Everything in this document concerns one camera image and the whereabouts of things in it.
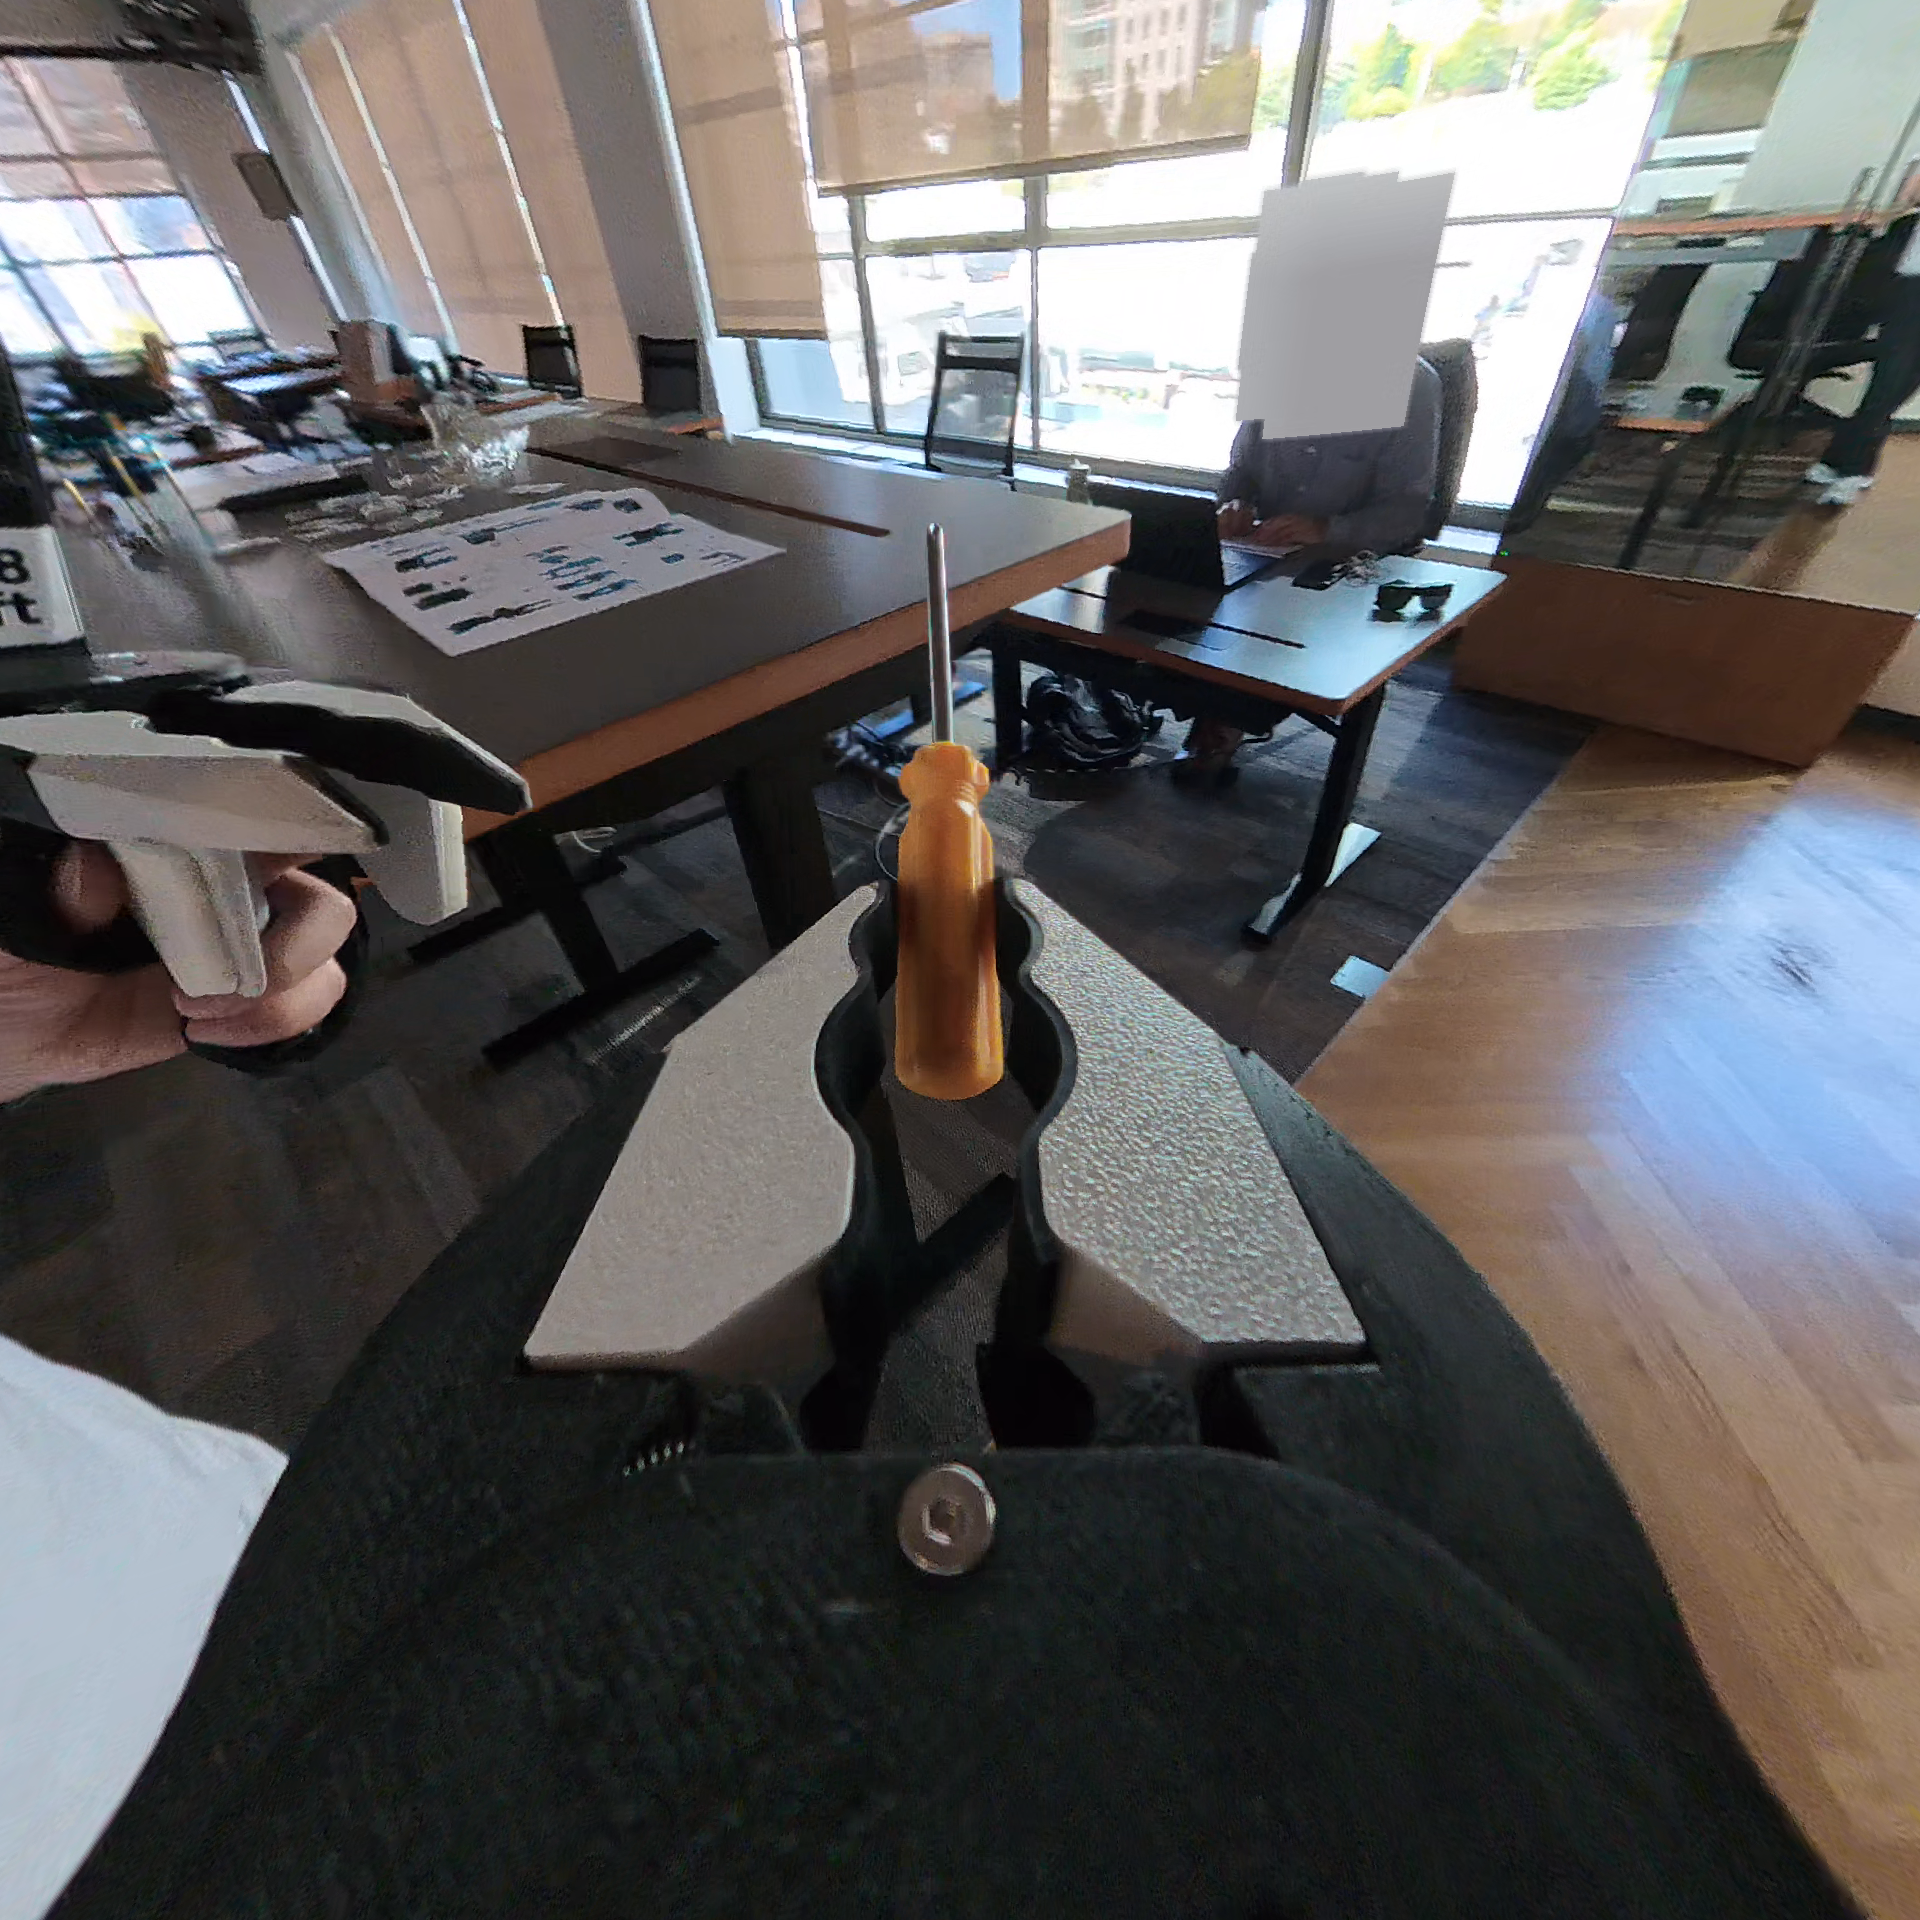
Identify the person's left hand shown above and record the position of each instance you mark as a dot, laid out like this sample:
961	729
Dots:
62	1022

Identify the window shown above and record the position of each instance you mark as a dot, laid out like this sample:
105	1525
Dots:
1145	299

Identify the dark laptop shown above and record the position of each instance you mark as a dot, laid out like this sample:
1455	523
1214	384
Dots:
1164	536

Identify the black backpack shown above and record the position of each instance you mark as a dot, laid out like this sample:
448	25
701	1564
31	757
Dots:
1092	718

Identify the person's white shirt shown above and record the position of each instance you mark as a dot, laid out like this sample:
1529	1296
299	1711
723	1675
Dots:
85	1574

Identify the beige roller blind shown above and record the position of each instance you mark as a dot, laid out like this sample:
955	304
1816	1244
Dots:
1020	91
735	166

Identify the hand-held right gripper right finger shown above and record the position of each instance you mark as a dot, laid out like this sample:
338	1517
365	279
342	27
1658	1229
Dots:
1180	1201

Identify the black mesh chair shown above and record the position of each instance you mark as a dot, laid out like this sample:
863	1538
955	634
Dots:
668	376
972	342
551	364

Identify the black sunglasses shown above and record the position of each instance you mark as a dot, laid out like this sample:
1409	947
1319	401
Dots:
1391	606

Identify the crumpled clear plastic wrap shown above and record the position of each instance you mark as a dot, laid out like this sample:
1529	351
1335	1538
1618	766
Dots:
448	443

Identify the wood edged dark desk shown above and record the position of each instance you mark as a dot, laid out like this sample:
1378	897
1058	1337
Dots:
1351	648

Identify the printed instruction sheet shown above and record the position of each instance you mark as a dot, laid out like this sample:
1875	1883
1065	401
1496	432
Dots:
701	557

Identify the black office chair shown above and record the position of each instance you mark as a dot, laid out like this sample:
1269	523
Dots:
1451	437

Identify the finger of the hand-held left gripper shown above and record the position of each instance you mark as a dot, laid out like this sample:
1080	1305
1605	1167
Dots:
338	704
193	790

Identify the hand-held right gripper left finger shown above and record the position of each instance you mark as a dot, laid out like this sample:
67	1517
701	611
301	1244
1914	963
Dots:
701	1201

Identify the wooden cabinet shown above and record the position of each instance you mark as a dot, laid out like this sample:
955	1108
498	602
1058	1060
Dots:
1683	660

